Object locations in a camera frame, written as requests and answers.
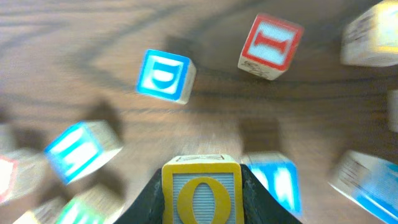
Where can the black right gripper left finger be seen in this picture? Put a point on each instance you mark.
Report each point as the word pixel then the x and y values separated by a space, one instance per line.
pixel 149 205

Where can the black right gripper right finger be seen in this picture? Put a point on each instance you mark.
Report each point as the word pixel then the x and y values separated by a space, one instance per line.
pixel 260 207

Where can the yellow O letter block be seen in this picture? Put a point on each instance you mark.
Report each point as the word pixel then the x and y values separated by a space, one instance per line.
pixel 202 189

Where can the green R letter block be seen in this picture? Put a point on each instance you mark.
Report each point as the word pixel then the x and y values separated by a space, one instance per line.
pixel 97 205

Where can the blue l letter block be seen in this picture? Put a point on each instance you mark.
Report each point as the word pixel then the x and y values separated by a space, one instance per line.
pixel 82 149
pixel 370 182

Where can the blue I letter block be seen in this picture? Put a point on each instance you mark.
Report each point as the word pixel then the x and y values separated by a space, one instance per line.
pixel 279 175

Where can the red A letter block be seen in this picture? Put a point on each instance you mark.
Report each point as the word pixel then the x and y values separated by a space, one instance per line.
pixel 22 171

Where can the blue D letter block upper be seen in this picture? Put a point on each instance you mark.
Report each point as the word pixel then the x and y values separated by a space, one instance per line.
pixel 166 76

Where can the blue X letter block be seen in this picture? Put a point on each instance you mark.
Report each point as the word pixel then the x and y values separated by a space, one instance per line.
pixel 392 109

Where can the red I letter block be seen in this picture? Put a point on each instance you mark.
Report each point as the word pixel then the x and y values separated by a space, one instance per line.
pixel 270 47

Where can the yellow S letter block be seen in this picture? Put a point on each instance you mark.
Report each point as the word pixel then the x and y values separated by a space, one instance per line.
pixel 371 39

